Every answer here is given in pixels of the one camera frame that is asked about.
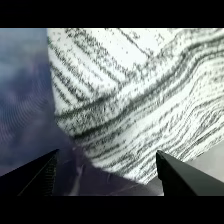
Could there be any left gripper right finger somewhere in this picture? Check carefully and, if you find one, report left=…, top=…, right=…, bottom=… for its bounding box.
left=155, top=149, right=224, bottom=197

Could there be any white black striped shirt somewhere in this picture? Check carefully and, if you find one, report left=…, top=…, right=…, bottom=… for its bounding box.
left=46, top=27, right=224, bottom=186

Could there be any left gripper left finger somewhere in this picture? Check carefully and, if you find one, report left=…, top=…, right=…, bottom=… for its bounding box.
left=0, top=148, right=61, bottom=197

